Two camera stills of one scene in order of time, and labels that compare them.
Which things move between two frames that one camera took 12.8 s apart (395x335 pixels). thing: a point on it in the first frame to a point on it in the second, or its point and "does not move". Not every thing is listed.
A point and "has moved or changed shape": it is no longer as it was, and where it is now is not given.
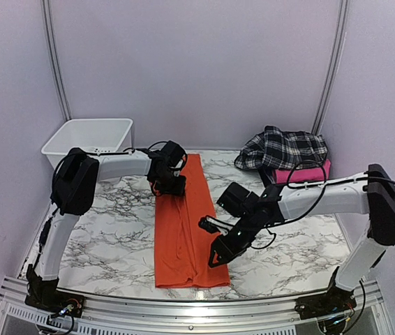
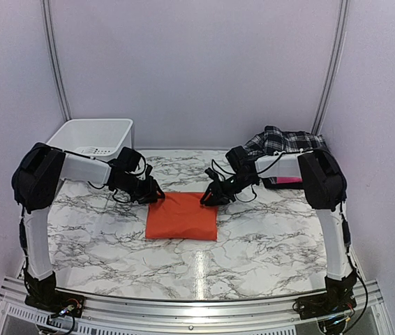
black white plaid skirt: [274, 149] does not move
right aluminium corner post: [333, 70] does not move
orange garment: [181, 247] has moved or changed shape
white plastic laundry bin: [93, 135] does not move
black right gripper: [225, 250] to [219, 194]
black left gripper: [178, 190] to [149, 191]
